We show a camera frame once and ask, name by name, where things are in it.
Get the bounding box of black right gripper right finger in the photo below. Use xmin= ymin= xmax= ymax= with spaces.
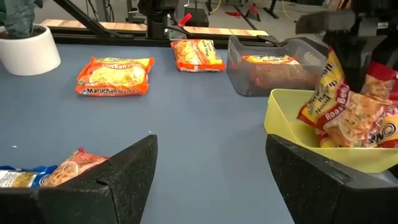
xmin=265 ymin=133 xmax=398 ymax=224

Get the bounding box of black box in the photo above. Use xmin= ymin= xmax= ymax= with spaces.
xmin=183 ymin=7 xmax=210 ymax=28

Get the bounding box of green plant in white pot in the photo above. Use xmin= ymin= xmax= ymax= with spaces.
xmin=0 ymin=0 xmax=62 ymax=77

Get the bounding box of black metal table frame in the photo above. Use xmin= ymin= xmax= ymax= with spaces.
xmin=40 ymin=0 xmax=280 ymax=50

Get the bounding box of yellow plastic bin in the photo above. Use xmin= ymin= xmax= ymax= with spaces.
xmin=263 ymin=88 xmax=398 ymax=174

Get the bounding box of red roast beef ramen pack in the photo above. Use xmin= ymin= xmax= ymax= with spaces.
xmin=40 ymin=147 xmax=110 ymax=188
xmin=297 ymin=49 xmax=398 ymax=149

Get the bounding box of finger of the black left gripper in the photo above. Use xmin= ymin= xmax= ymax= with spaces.
xmin=295 ymin=11 xmax=359 ymax=93
xmin=357 ymin=34 xmax=389 ymax=93

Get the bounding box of red clip tag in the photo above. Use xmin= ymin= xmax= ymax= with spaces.
xmin=177 ymin=12 xmax=193 ymax=28

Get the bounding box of grey translucent plastic bin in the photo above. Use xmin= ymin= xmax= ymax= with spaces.
xmin=226 ymin=35 xmax=330 ymax=97

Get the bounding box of orange chicken ramen pack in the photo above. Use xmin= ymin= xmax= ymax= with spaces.
xmin=75 ymin=56 xmax=155 ymax=97
xmin=241 ymin=54 xmax=320 ymax=90
xmin=170 ymin=39 xmax=226 ymax=73

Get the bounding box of blue ramen pack white back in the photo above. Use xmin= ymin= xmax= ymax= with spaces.
xmin=0 ymin=165 xmax=58 ymax=189

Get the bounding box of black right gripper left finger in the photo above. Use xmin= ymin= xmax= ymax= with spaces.
xmin=0 ymin=134 xmax=159 ymax=224

